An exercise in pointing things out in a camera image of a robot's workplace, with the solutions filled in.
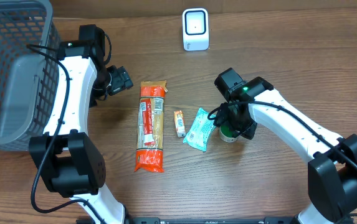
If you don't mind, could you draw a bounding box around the teal wet wipes pack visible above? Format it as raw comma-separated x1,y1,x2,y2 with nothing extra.
183,108,216,152

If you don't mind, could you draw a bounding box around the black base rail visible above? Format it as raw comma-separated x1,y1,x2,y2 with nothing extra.
124,217,293,224

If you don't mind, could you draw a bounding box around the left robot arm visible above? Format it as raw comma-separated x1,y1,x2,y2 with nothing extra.
27,24,134,223

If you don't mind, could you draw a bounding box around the green lid jar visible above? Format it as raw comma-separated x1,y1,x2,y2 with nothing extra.
219,123,238,143

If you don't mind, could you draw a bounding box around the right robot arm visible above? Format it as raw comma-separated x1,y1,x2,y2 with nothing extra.
208,68,357,223

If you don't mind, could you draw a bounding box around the white barcode scanner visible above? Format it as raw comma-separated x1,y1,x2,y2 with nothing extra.
182,7,209,51

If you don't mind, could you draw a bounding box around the small orange snack box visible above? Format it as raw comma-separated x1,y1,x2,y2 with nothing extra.
174,110,186,138

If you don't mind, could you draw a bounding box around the grey plastic mesh basket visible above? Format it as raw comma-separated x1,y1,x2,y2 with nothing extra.
0,0,60,151

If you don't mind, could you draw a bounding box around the orange spaghetti packet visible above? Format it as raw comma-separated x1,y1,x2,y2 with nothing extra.
135,80,168,172

